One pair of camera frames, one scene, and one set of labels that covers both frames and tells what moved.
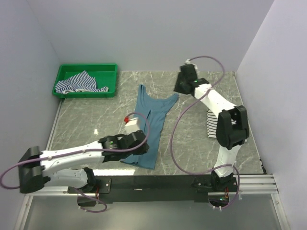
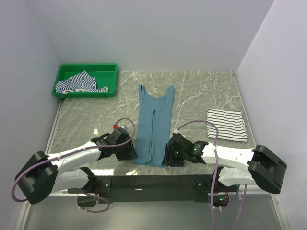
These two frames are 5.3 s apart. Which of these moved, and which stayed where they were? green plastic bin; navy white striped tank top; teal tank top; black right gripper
Moved: black right gripper; teal tank top
Stayed: navy white striped tank top; green plastic bin
